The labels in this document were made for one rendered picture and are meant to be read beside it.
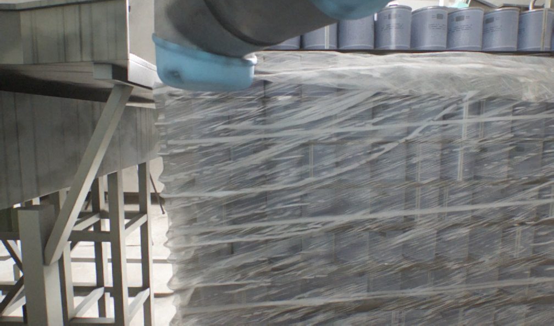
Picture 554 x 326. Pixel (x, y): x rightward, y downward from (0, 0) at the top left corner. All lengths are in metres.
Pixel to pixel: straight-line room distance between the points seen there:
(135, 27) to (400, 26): 3.26
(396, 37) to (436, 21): 0.08
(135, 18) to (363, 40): 3.26
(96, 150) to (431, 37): 0.64
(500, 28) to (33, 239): 0.95
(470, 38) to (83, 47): 0.65
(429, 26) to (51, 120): 0.82
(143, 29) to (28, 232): 3.06
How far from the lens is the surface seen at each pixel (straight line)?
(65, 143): 0.86
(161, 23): 0.22
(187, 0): 0.18
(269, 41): 0.17
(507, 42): 0.68
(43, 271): 0.73
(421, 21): 0.61
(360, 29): 0.56
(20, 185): 0.76
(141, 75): 0.51
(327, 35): 0.54
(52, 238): 0.70
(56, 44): 0.58
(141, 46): 3.56
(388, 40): 0.57
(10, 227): 1.34
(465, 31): 0.64
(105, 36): 0.51
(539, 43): 0.73
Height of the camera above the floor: 0.98
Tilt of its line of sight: 6 degrees down
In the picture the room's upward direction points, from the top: 1 degrees clockwise
